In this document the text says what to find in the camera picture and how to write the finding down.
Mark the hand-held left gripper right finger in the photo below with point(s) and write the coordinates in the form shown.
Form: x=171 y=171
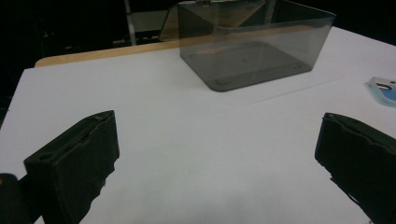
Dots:
x=361 y=161

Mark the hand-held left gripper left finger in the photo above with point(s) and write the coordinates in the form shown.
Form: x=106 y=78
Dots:
x=74 y=161

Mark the light blue packet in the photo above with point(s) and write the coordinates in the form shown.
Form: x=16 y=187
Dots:
x=384 y=91

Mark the white table cover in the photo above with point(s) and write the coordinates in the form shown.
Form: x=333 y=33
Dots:
x=199 y=140

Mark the smoky transparent plastic box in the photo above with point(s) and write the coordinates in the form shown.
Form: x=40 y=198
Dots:
x=249 y=62

